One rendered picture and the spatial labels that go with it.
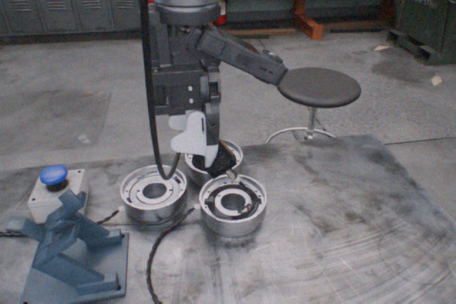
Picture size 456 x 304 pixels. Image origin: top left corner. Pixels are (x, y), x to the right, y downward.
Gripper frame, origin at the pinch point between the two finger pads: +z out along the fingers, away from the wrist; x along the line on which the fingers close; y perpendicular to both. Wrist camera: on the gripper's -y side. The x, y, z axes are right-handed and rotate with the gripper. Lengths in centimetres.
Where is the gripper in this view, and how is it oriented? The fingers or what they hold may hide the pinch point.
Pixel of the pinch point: (210, 151)
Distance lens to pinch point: 48.8
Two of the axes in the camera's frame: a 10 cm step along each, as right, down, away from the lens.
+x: 1.9, 5.5, -8.1
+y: -9.8, 1.0, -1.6
